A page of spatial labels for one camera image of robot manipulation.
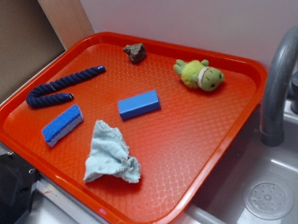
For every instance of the sink drain cover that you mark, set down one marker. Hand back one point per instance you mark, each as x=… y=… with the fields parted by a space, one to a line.
x=268 y=198

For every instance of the grey plastic sink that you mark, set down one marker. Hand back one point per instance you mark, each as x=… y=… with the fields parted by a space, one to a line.
x=220 y=199

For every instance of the brown rock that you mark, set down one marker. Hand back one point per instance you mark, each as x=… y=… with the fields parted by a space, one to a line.
x=135 y=52

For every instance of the orange plastic tray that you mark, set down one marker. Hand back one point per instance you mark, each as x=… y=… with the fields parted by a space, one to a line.
x=177 y=146

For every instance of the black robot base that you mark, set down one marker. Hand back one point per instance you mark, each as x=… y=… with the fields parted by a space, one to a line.
x=18 y=181

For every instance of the blue rectangular block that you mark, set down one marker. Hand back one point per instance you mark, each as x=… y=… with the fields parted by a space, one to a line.
x=139 y=105

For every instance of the blue and white sponge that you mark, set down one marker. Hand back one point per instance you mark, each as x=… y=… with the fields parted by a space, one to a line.
x=62 y=125

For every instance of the light blue cloth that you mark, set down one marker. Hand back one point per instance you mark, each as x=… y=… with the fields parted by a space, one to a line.
x=109 y=155

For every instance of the green plush turtle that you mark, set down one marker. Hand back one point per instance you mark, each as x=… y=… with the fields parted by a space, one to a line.
x=199 y=75

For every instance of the grey sink faucet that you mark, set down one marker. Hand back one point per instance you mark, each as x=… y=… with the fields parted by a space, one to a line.
x=283 y=66

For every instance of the brown cardboard panel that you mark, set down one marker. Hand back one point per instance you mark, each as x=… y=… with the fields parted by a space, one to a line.
x=33 y=33

